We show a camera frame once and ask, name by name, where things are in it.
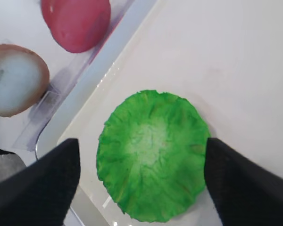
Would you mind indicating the green lettuce leaf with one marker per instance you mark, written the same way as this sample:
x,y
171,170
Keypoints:
x,y
151,156

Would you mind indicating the clear acrylic bread holder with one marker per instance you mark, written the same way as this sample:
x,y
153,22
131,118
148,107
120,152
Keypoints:
x,y
59,88

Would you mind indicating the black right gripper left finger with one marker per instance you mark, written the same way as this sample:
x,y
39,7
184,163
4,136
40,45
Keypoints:
x,y
41,194

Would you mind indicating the red tomato slice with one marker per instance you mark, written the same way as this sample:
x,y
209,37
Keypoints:
x,y
77,25

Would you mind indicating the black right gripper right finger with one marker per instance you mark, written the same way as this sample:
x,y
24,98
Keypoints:
x,y
243,193

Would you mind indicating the white metal tray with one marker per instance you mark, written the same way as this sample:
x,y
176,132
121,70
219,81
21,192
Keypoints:
x,y
224,56

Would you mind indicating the pale bread slice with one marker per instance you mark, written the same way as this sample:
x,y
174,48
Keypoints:
x,y
24,77

